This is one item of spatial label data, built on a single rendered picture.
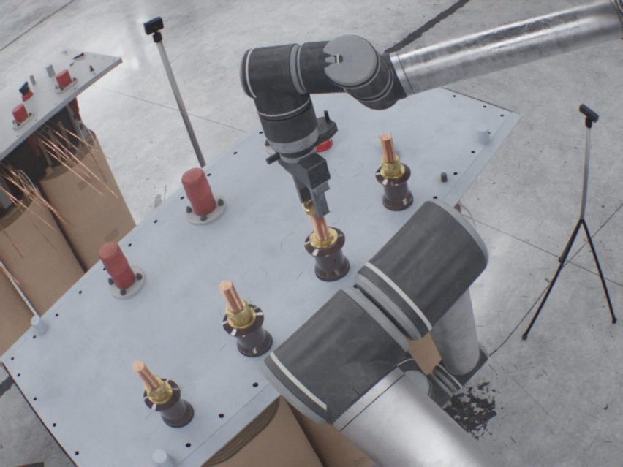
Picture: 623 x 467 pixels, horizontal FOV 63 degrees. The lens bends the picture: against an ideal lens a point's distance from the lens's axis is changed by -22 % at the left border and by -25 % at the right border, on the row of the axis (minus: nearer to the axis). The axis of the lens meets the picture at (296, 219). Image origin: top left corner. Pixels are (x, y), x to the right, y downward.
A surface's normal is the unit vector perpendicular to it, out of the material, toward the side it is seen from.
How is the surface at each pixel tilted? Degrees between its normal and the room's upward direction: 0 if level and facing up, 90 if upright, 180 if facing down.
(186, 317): 0
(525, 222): 0
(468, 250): 58
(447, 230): 26
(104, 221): 90
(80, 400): 0
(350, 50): 46
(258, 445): 90
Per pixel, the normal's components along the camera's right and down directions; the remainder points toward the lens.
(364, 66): -0.22, 0.06
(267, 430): 0.75, 0.29
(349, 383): -0.14, -0.32
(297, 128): 0.32, 0.58
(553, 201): -0.23, -0.72
